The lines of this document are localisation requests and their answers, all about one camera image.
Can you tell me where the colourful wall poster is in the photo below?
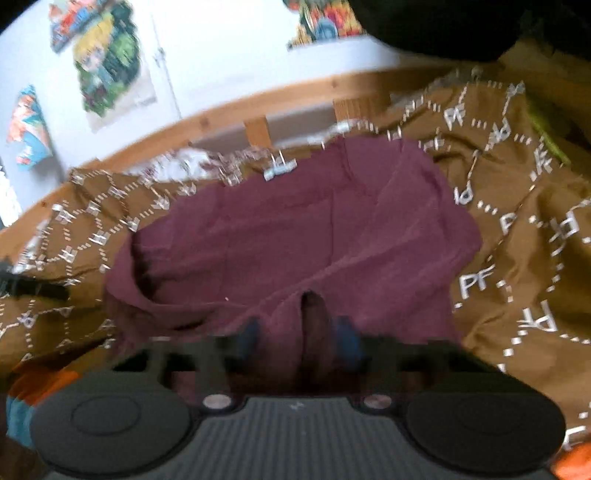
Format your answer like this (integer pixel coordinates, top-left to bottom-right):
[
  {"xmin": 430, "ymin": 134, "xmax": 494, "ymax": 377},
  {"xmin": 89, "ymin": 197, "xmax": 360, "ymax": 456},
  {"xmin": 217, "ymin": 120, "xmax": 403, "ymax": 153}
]
[
  {"xmin": 48, "ymin": 0, "xmax": 139, "ymax": 54},
  {"xmin": 283, "ymin": 0, "xmax": 366, "ymax": 51},
  {"xmin": 6, "ymin": 84, "xmax": 55, "ymax": 172},
  {"xmin": 73, "ymin": 14, "xmax": 158, "ymax": 132}
]

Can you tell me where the orange colourful bed sheet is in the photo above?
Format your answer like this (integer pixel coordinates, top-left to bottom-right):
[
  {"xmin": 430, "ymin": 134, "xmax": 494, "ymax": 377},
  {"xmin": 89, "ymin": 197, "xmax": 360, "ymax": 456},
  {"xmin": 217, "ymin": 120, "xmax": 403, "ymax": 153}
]
[{"xmin": 0, "ymin": 362, "xmax": 86, "ymax": 464}]

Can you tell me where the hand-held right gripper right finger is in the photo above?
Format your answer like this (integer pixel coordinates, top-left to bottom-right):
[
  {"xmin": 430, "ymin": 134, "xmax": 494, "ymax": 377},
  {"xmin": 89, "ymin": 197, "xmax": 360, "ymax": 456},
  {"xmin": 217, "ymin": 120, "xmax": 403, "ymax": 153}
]
[{"xmin": 329, "ymin": 316, "xmax": 469, "ymax": 412}]

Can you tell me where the black cloth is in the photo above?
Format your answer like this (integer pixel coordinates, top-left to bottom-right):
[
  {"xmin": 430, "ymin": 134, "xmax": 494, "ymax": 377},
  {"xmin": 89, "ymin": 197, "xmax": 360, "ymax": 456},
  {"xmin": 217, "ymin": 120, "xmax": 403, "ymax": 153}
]
[{"xmin": 346, "ymin": 0, "xmax": 591, "ymax": 64}]

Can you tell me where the green cloth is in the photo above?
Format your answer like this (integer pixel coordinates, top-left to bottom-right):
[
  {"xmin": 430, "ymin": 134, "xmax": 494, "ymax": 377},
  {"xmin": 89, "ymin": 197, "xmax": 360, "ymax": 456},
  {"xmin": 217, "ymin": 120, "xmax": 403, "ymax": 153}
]
[{"xmin": 525, "ymin": 99, "xmax": 572, "ymax": 168}]

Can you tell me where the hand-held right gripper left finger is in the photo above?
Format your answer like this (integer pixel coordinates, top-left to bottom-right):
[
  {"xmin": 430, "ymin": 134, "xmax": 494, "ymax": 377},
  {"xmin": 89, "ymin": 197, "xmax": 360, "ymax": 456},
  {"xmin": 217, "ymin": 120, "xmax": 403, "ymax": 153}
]
[{"xmin": 113, "ymin": 318, "xmax": 265, "ymax": 412}]

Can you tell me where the brown patterned blanket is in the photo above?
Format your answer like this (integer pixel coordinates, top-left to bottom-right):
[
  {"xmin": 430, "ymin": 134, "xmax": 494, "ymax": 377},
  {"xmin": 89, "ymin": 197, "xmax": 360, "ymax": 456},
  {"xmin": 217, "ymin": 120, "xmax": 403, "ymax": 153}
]
[{"xmin": 0, "ymin": 69, "xmax": 591, "ymax": 462}]

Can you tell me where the maroon garment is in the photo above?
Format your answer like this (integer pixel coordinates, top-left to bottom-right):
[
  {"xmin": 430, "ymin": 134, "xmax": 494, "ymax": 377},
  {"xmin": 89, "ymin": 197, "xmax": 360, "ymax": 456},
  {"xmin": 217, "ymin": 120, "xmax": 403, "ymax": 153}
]
[{"xmin": 104, "ymin": 136, "xmax": 483, "ymax": 398}]

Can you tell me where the wooden bed frame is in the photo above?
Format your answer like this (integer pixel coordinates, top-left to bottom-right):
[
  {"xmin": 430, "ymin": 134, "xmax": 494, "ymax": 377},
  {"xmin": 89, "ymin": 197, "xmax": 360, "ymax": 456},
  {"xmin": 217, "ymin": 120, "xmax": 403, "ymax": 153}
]
[{"xmin": 28, "ymin": 44, "xmax": 591, "ymax": 227}]

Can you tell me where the white floral bed sheet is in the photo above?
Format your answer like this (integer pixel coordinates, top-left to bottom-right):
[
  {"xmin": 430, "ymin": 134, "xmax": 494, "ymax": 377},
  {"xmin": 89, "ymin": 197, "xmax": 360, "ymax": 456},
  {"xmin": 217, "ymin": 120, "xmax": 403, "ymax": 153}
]
[{"xmin": 124, "ymin": 117, "xmax": 375, "ymax": 185}]

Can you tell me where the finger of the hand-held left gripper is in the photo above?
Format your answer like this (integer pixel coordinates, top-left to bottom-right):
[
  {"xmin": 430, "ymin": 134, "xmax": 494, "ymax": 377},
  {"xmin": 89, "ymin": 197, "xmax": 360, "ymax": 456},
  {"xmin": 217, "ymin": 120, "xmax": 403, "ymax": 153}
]
[{"xmin": 0, "ymin": 261, "xmax": 70, "ymax": 302}]

